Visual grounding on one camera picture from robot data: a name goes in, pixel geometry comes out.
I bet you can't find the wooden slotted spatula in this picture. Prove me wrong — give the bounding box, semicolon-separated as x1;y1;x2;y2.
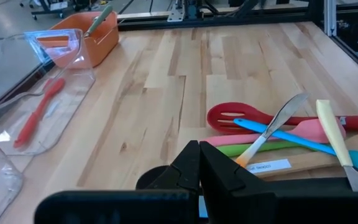
234;131;358;180

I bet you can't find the pink silicone spatula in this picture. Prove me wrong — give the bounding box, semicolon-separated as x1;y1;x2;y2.
201;118;347;148

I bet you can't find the orange white handled knife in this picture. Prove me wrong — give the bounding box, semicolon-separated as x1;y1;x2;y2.
234;92;311;169

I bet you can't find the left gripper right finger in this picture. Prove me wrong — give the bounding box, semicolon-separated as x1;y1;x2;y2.
199;141;358;224

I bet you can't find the aluminium frame post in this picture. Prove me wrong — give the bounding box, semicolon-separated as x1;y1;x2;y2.
323;0;339;38

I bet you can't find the orange plastic bin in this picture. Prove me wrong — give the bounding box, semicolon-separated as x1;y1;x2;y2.
37;11;120;70

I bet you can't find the black table edge frame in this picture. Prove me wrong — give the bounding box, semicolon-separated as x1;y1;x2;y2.
116;4;358;82

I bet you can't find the pale handled utensil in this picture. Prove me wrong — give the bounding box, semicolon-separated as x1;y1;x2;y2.
83;4;114;39

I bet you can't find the blue silicone spatula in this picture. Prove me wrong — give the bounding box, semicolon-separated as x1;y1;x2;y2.
232;117;358;177

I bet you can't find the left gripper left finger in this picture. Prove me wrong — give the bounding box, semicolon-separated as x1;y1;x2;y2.
34;139;202;224

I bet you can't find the black nylon spoon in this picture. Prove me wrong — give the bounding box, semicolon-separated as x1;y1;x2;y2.
135;164;172;191

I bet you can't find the red silicone spatula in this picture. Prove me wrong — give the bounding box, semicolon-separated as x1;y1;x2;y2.
12;77;67;149

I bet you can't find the black wheeled cart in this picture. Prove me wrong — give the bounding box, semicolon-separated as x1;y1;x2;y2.
18;0;88;21

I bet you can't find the green silicone spatula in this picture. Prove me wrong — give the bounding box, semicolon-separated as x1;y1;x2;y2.
216;140;306;159

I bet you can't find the red slotted spoon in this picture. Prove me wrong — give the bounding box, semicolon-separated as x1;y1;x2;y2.
206;101;358;136

